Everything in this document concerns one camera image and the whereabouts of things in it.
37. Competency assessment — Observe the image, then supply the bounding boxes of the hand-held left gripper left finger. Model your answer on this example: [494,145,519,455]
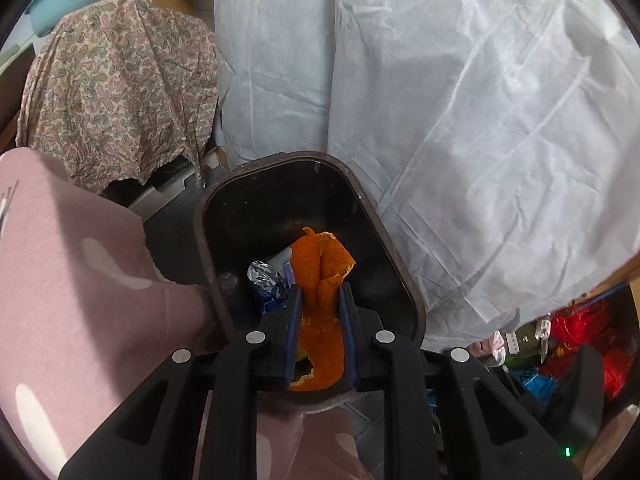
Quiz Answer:
[59,284,303,480]

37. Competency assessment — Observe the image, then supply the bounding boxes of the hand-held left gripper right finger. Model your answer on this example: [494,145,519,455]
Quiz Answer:
[339,282,583,480]

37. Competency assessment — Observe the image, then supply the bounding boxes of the blue silver snack wrapper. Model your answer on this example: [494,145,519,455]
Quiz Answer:
[247,260,292,317]

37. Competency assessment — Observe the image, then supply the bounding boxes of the orange peel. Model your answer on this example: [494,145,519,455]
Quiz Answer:
[289,226,357,392]

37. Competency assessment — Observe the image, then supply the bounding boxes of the dark brown trash bin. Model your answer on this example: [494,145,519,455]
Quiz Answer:
[194,150,427,413]

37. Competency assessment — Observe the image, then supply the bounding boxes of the glass bottle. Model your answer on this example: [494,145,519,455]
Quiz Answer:
[505,317,551,366]

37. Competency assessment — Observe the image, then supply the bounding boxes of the blue plastic bag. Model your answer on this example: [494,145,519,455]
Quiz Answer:
[512,367,556,401]

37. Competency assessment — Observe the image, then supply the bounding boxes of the pink polka dot tablecloth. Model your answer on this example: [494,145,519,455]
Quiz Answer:
[0,147,371,480]

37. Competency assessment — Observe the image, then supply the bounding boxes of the black box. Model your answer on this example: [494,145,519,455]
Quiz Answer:
[542,345,606,443]

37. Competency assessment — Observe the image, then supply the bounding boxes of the red bag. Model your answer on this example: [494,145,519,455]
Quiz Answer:
[542,300,638,398]

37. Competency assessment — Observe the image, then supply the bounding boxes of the white cloth cover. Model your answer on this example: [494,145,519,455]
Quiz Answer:
[214,0,640,356]

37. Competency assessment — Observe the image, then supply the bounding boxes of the paisley patterned cloth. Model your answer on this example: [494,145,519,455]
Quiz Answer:
[15,0,219,193]

